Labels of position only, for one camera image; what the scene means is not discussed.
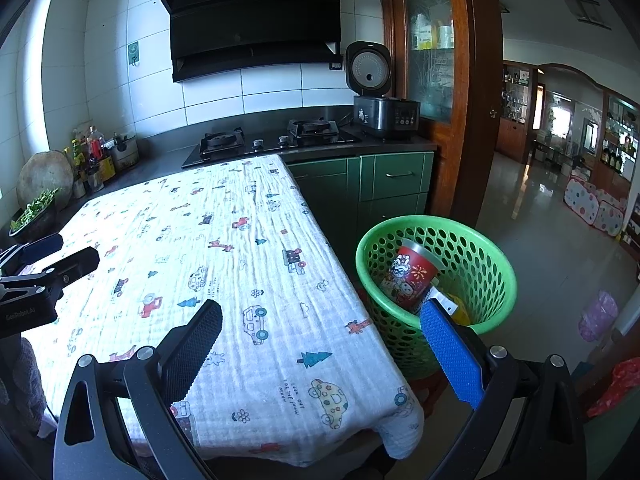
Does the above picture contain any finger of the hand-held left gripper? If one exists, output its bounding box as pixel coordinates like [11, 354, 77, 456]
[0, 247, 101, 301]
[0, 233, 65, 273]

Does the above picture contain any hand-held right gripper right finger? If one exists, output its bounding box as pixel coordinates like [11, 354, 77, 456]
[419, 297, 587, 480]

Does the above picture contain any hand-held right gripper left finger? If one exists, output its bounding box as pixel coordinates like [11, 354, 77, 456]
[52, 299, 223, 480]

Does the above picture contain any yellow plastic wrapper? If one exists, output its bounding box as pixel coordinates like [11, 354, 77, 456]
[440, 290, 473, 326]

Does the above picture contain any red printed paper cup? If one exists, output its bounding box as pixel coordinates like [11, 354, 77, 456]
[380, 239, 443, 317]

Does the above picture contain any green plastic basket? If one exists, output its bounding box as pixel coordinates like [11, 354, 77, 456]
[356, 215, 517, 378]

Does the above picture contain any bowl of green vegetables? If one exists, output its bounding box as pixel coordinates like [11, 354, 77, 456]
[9, 187, 61, 241]

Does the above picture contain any purple cloth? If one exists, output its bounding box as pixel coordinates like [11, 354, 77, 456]
[0, 335, 48, 436]

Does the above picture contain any round wooden cutting board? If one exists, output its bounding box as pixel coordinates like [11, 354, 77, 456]
[17, 151, 76, 211]

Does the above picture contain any printed cartoon tablecloth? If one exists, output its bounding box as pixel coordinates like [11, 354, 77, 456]
[37, 154, 425, 461]

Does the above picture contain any white utensil canister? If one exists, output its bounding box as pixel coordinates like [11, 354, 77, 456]
[110, 134, 139, 171]

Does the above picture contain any pink plastic bag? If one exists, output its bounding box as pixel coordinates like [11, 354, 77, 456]
[578, 290, 619, 343]

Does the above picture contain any red plastic bag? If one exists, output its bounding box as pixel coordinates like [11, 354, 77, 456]
[586, 357, 640, 421]

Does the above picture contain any green kitchen cabinet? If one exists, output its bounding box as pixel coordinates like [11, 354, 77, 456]
[285, 151, 436, 261]

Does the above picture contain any black gas stove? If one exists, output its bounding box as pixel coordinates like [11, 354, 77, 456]
[181, 117, 363, 170]

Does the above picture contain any polka dot play tent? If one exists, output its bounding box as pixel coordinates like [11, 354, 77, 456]
[564, 176, 628, 237]

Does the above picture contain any silver rice cooker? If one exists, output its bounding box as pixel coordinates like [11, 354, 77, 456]
[346, 41, 421, 141]

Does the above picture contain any wooden glass door cabinet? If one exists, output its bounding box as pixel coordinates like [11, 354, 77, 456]
[378, 0, 503, 221]

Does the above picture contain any wooden display cabinet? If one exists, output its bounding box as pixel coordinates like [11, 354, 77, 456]
[602, 87, 640, 196]

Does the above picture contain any black range hood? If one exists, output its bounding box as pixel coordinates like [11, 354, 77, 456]
[155, 0, 361, 83]

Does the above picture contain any ceiling drying rack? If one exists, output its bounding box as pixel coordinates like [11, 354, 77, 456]
[560, 0, 612, 30]

